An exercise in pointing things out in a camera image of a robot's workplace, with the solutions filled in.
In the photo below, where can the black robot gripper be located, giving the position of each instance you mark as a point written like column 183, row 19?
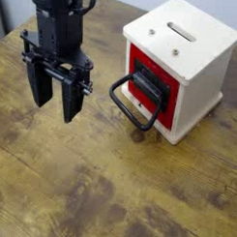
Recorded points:
column 53, row 51

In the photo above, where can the red drawer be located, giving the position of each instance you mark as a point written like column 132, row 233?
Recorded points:
column 169, row 87

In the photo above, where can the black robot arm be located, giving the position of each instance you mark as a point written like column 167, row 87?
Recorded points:
column 56, row 0

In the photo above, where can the white wooden box cabinet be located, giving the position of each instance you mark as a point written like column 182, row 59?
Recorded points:
column 194, row 48

